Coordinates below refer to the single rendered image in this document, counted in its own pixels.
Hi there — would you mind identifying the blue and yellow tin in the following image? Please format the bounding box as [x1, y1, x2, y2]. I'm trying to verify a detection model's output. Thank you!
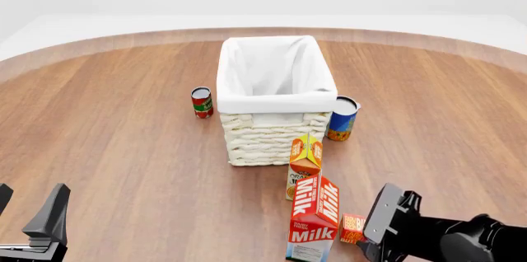
[325, 95, 362, 143]

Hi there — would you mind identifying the white wicker basket, cloth liner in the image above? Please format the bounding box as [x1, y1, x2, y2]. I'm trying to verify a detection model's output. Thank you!
[216, 35, 339, 167]

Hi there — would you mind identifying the orange juice carton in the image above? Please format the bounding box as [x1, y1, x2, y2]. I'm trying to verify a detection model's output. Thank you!
[285, 133, 324, 202]

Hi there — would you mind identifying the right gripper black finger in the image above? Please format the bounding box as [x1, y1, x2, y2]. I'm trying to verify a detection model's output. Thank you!
[355, 237, 383, 262]

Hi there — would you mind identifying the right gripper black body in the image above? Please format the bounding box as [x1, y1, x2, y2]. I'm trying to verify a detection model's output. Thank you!
[379, 212, 421, 262]

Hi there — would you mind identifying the red milk carton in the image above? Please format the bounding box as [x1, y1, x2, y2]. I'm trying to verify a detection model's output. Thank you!
[285, 173, 341, 262]

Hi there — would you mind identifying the red and yellow butter box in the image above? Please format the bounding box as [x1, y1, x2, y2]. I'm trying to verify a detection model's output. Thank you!
[339, 212, 368, 245]

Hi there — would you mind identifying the red tomato soup tin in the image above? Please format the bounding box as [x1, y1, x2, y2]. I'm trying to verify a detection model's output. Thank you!
[190, 86, 215, 119]

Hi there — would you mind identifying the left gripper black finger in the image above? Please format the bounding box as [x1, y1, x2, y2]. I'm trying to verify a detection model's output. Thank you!
[21, 182, 72, 246]
[0, 183, 15, 215]

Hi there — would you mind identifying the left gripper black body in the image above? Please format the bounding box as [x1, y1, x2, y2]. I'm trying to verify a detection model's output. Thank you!
[0, 236, 69, 262]

